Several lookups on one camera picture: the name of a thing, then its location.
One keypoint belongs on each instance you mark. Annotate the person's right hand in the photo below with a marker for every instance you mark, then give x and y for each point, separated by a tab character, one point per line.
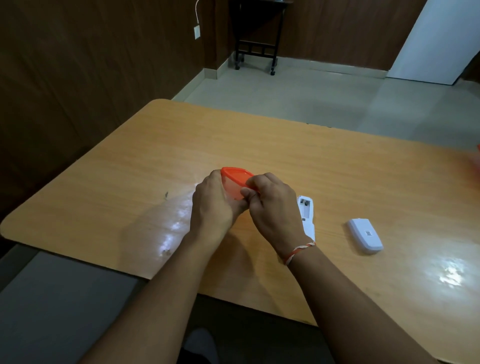
275	213

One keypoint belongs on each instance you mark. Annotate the person's left hand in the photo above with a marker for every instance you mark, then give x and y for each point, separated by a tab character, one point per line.
210	210

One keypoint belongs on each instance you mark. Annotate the person's right thumb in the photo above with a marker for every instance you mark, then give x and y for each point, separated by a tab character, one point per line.
248	193

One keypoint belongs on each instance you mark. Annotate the person's left thumb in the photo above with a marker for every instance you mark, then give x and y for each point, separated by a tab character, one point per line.
240	207

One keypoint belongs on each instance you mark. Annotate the orange plastic container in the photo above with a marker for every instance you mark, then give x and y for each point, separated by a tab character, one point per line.
235	179

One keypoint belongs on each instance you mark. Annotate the person's right forearm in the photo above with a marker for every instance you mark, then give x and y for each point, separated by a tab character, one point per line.
348	311

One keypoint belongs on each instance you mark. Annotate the person's left forearm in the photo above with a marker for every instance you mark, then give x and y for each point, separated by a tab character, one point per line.
161	300

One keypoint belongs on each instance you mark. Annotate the white remote control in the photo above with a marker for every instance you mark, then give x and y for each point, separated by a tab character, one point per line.
306	213

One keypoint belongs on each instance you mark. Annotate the white battery cover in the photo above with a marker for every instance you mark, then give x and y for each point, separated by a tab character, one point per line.
364	234

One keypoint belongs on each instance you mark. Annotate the grey shoe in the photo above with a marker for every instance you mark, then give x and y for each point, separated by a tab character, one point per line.
202	347

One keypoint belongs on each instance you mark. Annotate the black metal wheeled table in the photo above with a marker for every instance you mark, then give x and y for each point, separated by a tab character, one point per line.
258	26

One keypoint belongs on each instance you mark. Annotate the white door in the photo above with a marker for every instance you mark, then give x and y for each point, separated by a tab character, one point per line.
431	37

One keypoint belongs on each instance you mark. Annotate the white wall plug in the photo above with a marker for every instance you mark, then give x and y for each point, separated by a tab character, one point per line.
197	32

